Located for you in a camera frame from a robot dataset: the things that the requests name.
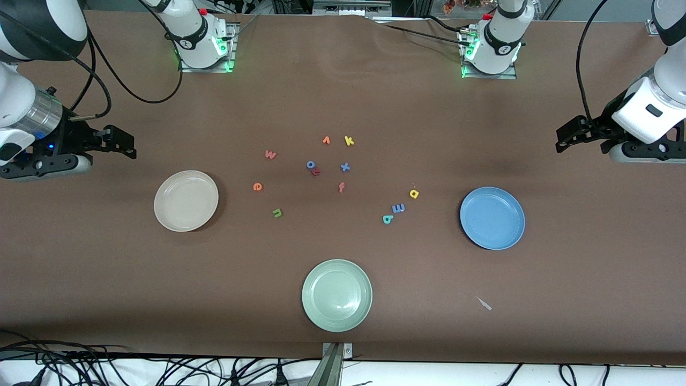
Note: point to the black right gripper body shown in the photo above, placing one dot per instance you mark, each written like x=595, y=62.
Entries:
x=75, y=135

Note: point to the blue foam letter m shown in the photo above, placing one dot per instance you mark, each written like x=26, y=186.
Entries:
x=398, y=208

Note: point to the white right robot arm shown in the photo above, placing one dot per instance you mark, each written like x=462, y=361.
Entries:
x=16, y=96

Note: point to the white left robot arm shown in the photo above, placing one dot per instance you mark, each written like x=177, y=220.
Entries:
x=670, y=69

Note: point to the beige round plate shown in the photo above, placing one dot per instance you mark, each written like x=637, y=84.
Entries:
x=186, y=201

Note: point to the blue round plate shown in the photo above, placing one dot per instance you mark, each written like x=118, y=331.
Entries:
x=492, y=218

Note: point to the orange flowers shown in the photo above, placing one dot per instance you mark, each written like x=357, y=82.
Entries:
x=461, y=4

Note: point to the white tape scrap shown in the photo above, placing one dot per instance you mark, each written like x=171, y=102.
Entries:
x=484, y=303

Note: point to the teal foam letter p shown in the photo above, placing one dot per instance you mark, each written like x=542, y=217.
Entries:
x=387, y=219

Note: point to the brown table cover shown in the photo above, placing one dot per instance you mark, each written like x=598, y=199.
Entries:
x=343, y=107

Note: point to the pale green round plate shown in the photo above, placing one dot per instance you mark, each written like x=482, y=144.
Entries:
x=336, y=295

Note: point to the small white table bracket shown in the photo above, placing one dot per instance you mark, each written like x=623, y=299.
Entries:
x=652, y=27

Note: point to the aluminium frame profile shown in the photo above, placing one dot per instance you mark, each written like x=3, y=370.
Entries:
x=351, y=7

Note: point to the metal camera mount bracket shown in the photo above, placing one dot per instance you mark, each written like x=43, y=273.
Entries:
x=335, y=364

